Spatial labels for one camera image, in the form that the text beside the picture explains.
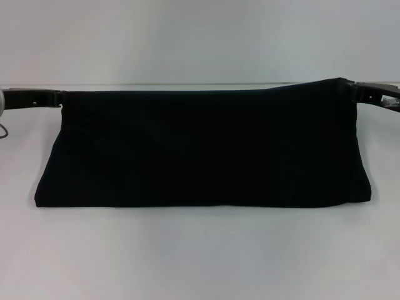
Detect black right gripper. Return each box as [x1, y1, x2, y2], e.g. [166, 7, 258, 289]
[338, 76, 400, 114]

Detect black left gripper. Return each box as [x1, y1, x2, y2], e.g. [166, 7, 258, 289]
[2, 87, 69, 111]

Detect black shirt with FREE print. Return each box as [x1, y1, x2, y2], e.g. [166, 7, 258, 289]
[33, 76, 369, 210]

